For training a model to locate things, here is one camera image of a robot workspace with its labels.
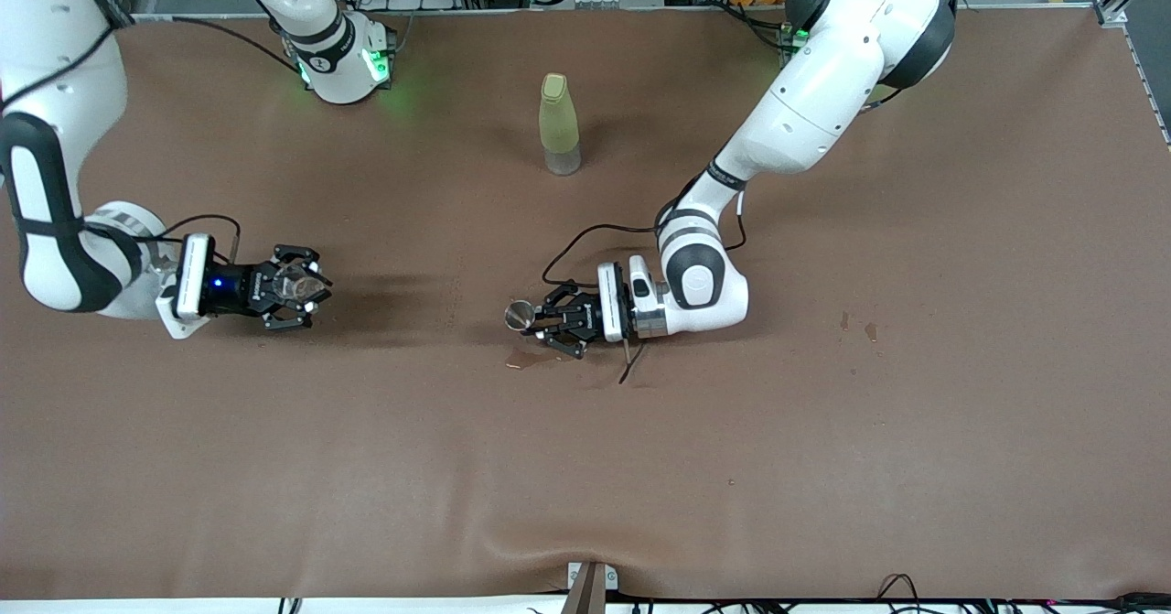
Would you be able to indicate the yellow-green bottle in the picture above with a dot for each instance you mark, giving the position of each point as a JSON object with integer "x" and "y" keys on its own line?
{"x": 558, "y": 124}

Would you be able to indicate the clear glass measuring cup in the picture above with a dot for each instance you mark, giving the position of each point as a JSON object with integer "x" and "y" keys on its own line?
{"x": 295, "y": 285}

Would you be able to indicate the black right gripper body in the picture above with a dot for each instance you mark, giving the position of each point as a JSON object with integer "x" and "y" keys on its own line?
{"x": 234, "y": 287}

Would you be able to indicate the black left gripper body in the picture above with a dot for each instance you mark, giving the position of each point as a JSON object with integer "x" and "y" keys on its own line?
{"x": 585, "y": 314}

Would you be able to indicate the aluminium frame profile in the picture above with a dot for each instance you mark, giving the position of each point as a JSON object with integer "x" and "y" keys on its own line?
{"x": 1111, "y": 12}

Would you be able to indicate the brown table mat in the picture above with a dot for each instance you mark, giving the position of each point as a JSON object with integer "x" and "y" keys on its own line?
{"x": 732, "y": 458}

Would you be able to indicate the metal hourglass shaker cup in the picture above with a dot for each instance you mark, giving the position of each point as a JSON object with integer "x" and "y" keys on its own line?
{"x": 520, "y": 315}

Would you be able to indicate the brown spilled liquid puddle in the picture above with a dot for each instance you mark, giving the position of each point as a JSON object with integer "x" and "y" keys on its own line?
{"x": 521, "y": 360}

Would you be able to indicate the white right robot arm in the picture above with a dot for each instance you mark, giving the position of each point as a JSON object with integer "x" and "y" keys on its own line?
{"x": 55, "y": 65}

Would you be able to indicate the grey metal table bracket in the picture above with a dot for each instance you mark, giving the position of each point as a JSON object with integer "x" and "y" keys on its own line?
{"x": 611, "y": 577}

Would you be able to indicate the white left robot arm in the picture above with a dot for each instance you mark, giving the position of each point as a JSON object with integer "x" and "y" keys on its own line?
{"x": 823, "y": 92}

